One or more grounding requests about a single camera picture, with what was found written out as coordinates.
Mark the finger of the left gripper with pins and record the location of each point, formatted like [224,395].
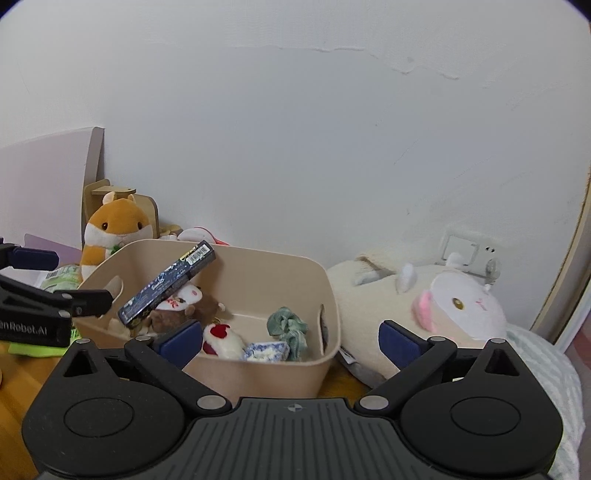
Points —
[78,301]
[22,258]

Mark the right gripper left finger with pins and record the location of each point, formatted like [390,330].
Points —
[181,345]

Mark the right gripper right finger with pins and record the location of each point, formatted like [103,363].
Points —
[400,345]

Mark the red white small plush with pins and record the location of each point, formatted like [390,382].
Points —
[221,341]

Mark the brown monkey plush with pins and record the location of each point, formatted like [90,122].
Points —
[187,304]

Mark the dark long snack box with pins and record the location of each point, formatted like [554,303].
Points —
[169,281]

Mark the blue white tissue pack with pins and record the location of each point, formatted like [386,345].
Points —
[267,352]

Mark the green knitted scrunchie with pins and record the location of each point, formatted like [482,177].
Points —
[286,326]

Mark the green snack bag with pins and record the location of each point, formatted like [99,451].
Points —
[63,278]

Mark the small cream plush in bin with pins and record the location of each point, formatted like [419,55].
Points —
[124,329]

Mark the large cream sheep plush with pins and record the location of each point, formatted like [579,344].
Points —
[425,299]

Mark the lilac board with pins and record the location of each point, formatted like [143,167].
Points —
[42,183]

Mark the beige plastic storage bin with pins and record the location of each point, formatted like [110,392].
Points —
[252,285]

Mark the orange hamster plush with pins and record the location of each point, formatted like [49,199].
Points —
[113,226]

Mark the white red plush behind bin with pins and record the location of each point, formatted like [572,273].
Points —
[198,234]

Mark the light green striped blanket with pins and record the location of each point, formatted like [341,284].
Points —
[558,377]

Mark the white wall socket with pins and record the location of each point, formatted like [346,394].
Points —
[480,258]

